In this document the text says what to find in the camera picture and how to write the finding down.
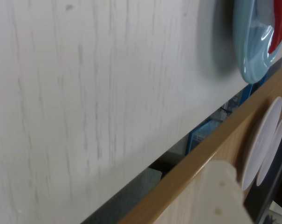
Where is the red tuna sushi piece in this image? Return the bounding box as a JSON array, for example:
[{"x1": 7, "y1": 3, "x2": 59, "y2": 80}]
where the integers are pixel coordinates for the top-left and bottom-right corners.
[{"x1": 268, "y1": 0, "x2": 282, "y2": 54}]

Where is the blue plastic crate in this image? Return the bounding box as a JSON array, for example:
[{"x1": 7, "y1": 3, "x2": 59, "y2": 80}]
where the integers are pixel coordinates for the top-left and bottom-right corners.
[{"x1": 188, "y1": 83, "x2": 254, "y2": 156}]

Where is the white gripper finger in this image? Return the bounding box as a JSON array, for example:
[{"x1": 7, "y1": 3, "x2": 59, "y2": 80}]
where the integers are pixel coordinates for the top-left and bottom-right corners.
[{"x1": 191, "y1": 159, "x2": 255, "y2": 224}]

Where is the tan wooden board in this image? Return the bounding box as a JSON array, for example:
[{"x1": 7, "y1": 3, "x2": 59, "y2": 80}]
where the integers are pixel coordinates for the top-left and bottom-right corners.
[{"x1": 117, "y1": 59, "x2": 282, "y2": 224}]

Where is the black frame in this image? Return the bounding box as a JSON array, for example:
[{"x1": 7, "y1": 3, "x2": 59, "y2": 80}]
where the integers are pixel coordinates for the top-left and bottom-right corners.
[{"x1": 244, "y1": 130, "x2": 282, "y2": 224}]

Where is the large white round disc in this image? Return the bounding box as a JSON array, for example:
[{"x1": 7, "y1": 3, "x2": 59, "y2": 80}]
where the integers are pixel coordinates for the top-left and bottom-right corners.
[{"x1": 242, "y1": 96, "x2": 282, "y2": 191}]

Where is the small white round disc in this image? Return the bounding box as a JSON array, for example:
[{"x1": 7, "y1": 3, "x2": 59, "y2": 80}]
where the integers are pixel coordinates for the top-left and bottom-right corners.
[{"x1": 256, "y1": 114, "x2": 282, "y2": 187}]

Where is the light blue ceramic dish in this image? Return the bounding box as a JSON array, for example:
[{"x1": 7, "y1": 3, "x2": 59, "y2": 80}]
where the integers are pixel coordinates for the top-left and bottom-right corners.
[{"x1": 233, "y1": 0, "x2": 282, "y2": 84}]

